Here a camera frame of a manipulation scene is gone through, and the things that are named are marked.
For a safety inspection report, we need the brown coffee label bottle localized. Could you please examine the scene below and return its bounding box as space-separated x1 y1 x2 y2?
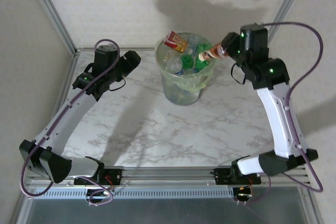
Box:
198 41 227 62

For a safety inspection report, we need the aluminium frame leg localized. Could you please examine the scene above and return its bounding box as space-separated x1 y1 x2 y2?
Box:
299 186 325 224
10 197 35 224

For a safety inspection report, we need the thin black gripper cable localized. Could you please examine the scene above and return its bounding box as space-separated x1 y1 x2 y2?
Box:
109 76 127 91
230 62 249 84

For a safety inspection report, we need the thin black right gripper cable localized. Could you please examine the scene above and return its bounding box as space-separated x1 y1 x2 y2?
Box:
230 62 249 84

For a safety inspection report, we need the green Sprite plastic bottle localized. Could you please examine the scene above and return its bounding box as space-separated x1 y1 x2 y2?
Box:
180 54 195 69
194 42 214 69

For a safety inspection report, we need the thin black left gripper cable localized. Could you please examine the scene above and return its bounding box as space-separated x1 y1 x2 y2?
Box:
109 76 127 91

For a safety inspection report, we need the translucent green bin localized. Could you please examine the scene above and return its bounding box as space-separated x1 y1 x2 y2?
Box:
154 31 217 107

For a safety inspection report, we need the grey slotted cable duct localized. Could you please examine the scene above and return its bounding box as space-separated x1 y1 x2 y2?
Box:
34 187 236 199

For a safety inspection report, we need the thin red black wire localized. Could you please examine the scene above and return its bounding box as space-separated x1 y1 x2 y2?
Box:
104 174 116 191
246 178 256 196

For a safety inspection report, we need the wide aluminium mounting rail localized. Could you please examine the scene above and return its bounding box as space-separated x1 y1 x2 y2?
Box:
26 165 312 187

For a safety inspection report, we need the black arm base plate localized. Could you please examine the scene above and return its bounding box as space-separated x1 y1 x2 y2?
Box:
101 167 123 186
214 167 263 186

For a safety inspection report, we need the aluminium frame post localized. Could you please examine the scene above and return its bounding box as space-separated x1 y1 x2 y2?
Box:
25 0 79 53
262 0 312 51

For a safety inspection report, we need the aluminium table edge rail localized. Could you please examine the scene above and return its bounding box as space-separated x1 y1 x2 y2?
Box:
54 50 81 120
76 47 262 52

